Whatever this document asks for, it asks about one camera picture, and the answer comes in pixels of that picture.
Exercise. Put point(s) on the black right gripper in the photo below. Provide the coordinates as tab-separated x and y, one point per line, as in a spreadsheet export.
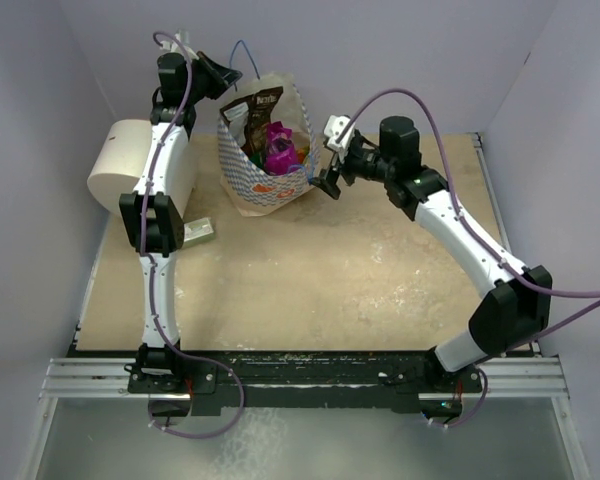
345	167

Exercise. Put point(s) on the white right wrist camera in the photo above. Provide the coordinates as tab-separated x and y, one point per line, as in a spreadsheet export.
338	132

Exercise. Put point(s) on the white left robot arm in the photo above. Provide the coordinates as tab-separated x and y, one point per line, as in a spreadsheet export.
153	219

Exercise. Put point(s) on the green chips bag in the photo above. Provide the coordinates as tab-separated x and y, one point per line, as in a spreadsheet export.
257	160

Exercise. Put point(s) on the blue checkered paper bag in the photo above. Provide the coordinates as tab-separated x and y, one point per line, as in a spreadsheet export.
251	189

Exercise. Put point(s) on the aluminium rail frame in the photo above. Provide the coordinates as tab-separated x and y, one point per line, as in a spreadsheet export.
318	307

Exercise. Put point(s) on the small green white box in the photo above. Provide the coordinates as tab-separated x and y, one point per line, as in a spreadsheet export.
198	231

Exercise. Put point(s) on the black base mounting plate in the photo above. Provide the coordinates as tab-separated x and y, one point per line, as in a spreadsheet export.
398	381

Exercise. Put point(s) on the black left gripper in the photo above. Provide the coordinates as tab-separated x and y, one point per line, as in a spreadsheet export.
220	77

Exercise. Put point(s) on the white paper towel roll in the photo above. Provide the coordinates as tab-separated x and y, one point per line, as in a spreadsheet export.
120	166

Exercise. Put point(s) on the magenta snack bag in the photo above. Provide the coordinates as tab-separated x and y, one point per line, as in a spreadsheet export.
280	151

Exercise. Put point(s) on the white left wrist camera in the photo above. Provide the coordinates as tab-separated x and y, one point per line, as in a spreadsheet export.
177	43

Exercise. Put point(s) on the brown chips bag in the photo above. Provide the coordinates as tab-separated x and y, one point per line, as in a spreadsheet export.
247	118

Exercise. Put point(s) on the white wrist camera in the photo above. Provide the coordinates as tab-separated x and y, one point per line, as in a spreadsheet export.
338	132
177	43

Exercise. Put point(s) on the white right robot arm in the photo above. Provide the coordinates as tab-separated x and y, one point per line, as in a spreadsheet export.
514	304

